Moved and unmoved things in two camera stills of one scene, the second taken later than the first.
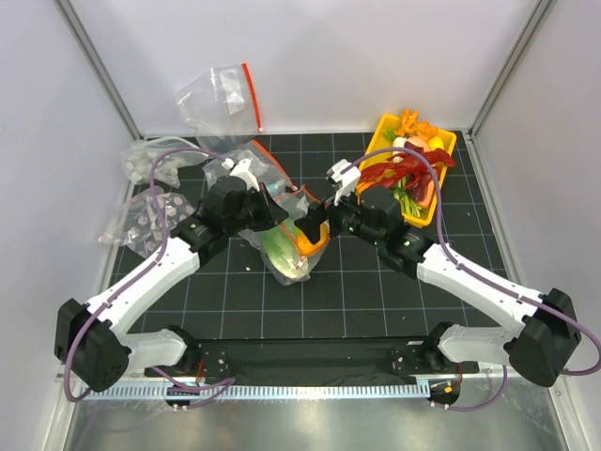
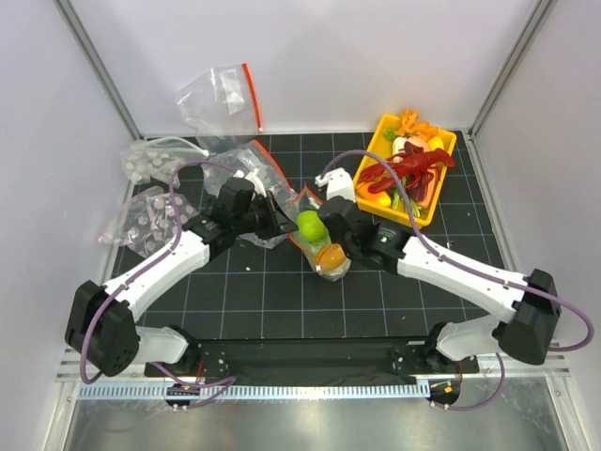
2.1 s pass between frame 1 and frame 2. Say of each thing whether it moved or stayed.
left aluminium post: stayed
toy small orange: moved
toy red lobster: stayed
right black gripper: moved
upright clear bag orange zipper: stayed
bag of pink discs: stayed
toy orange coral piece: stayed
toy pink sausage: stayed
